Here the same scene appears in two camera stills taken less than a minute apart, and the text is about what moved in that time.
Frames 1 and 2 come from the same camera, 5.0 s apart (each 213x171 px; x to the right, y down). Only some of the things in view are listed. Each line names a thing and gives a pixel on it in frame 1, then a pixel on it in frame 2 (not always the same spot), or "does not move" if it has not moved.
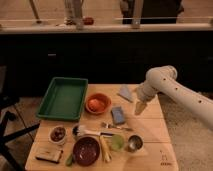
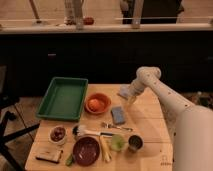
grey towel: x=124 y=91 does not move
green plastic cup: x=117 y=142 does not move
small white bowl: x=57 y=134 does not move
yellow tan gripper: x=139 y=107 → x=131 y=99
